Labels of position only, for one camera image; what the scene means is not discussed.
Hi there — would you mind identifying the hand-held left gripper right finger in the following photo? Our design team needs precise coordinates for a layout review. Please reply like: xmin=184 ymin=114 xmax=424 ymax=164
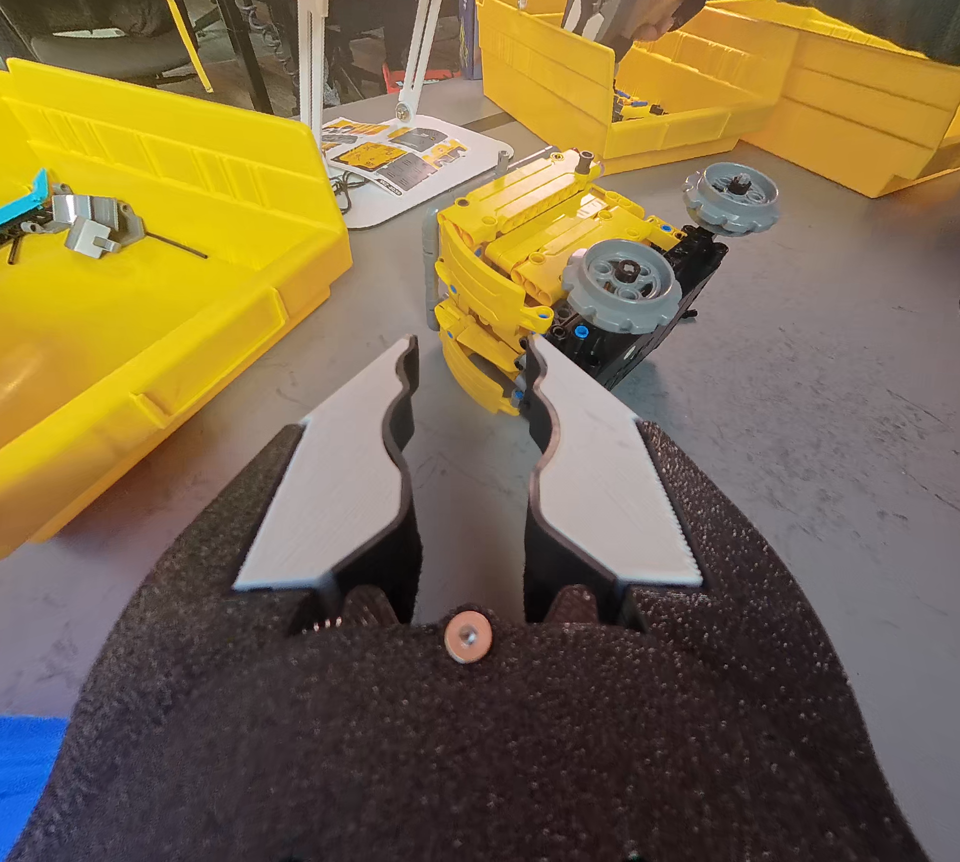
xmin=522 ymin=334 xmax=706 ymax=628

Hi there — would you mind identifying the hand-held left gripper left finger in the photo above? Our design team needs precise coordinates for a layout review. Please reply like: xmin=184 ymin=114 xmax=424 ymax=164
xmin=232 ymin=334 xmax=421 ymax=635

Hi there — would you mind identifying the yellow storage bin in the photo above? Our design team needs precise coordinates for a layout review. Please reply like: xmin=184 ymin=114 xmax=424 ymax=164
xmin=0 ymin=57 xmax=354 ymax=560
xmin=707 ymin=0 xmax=960 ymax=200
xmin=473 ymin=0 xmax=801 ymax=178

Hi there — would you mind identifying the heap of mixed lego parts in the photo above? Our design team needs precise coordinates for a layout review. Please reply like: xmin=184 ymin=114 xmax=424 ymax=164
xmin=609 ymin=88 xmax=670 ymax=125

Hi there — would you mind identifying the grey lego wheel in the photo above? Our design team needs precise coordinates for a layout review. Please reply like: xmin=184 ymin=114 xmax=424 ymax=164
xmin=560 ymin=238 xmax=684 ymax=335
xmin=681 ymin=160 xmax=783 ymax=236

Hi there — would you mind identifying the yellow lego vehicle model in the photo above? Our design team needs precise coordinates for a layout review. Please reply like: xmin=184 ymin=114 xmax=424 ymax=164
xmin=420 ymin=147 xmax=730 ymax=418

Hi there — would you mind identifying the blue storage bin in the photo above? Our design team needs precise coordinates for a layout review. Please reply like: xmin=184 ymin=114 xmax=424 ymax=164
xmin=0 ymin=714 xmax=70 ymax=834

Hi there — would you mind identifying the lego sticker sheet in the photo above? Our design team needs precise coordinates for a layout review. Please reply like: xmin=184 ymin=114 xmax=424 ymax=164
xmin=320 ymin=117 xmax=471 ymax=197

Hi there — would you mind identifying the long black lego beam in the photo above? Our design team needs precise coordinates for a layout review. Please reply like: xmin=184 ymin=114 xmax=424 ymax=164
xmin=0 ymin=213 xmax=60 ymax=268

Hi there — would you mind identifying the thin black stick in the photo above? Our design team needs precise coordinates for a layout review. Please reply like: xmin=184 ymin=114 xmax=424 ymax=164
xmin=141 ymin=230 xmax=210 ymax=263

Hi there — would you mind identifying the cyan strip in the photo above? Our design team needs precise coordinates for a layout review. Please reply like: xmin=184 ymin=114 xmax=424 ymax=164
xmin=0 ymin=168 xmax=51 ymax=230

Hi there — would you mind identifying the black office chair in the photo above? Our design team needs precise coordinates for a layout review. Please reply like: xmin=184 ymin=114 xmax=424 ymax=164
xmin=0 ymin=0 xmax=220 ymax=92

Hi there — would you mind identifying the yellow strap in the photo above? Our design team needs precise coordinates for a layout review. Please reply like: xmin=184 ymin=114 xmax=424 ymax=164
xmin=152 ymin=0 xmax=216 ymax=95

